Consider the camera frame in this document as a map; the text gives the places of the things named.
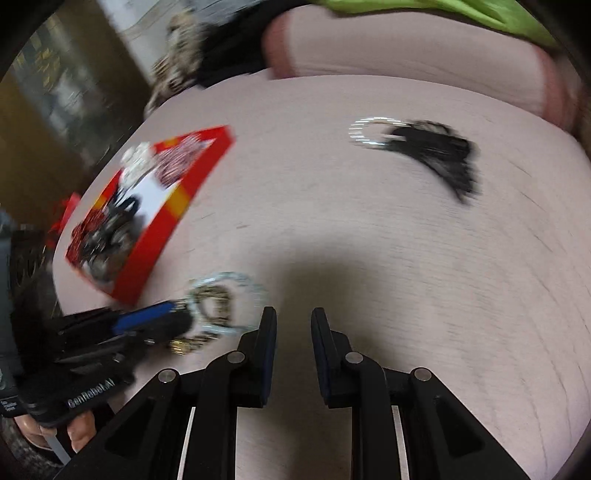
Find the leopard print scrunchie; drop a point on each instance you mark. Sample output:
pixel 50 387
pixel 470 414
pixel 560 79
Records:
pixel 203 295

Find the red polka dot scrunchie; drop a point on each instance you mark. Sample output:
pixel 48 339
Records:
pixel 87 233

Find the red checked scrunchie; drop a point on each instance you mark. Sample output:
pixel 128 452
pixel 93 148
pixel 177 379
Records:
pixel 180 161

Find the red cardboard box white inside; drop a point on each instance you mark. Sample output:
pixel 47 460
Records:
pixel 203 157

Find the person's left hand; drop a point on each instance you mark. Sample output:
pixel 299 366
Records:
pixel 81 434

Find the thin black satin scrunchie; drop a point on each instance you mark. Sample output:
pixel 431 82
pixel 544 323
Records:
pixel 127 207

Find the white cherry print scrunchie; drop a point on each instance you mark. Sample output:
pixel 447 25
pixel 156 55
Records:
pixel 136 161

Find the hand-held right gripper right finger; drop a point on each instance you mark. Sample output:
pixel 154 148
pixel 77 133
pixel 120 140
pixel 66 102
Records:
pixel 325 364

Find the black cloth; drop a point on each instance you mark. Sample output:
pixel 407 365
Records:
pixel 231 46

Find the floral patterned cloth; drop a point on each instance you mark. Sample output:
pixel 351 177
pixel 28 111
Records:
pixel 175 69

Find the pink sofa back cushion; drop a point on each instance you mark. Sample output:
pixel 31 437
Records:
pixel 392 41

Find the lime green cloth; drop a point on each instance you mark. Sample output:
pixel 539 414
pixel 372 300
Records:
pixel 461 14

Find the red cardboard piece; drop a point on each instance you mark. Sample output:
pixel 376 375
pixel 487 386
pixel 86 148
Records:
pixel 64 212

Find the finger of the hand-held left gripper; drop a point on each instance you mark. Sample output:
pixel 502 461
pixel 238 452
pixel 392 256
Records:
pixel 161 330
pixel 138 318

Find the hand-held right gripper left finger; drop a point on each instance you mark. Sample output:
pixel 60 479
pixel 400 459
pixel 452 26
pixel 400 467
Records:
pixel 261 364

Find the black organza hair claw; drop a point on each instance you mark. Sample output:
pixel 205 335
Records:
pixel 438 152

